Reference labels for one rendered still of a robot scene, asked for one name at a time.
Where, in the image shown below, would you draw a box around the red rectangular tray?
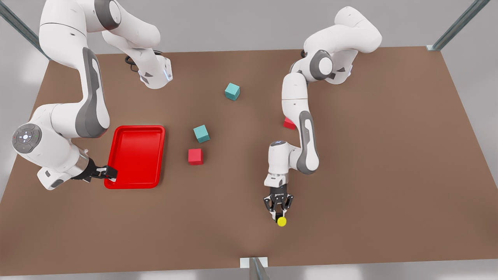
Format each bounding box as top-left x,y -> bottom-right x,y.
104,125 -> 166,190

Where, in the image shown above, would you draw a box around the teal cube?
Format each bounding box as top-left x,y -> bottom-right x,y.
193,124 -> 210,144
224,82 -> 241,102

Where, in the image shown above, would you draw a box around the silver frame post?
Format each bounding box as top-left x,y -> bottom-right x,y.
426,0 -> 491,52
240,256 -> 270,280
0,2 -> 52,61

